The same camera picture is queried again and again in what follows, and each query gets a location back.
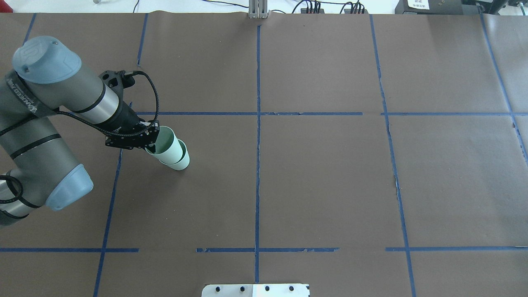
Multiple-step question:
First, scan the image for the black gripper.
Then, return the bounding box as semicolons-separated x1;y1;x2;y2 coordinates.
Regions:
104;101;160;150

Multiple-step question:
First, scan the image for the pale green cup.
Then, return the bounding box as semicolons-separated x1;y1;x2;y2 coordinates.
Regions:
144;126;183;164
160;139;190;171

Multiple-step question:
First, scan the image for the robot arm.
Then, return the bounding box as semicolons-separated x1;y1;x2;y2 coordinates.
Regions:
0;36;160;227

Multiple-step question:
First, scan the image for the usb hub with orange plugs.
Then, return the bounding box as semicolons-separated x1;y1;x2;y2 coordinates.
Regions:
299;1;325;14

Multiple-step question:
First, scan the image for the black computer box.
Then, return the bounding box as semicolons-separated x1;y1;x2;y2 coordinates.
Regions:
394;0;463;15

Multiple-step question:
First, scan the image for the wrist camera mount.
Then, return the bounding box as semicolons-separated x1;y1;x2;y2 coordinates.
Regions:
98;70;136;94

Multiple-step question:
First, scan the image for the aluminium frame post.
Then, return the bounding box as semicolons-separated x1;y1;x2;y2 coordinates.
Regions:
248;0;269;19

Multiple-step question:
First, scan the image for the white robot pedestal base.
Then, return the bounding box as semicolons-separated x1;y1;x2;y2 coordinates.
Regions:
201;283;311;297

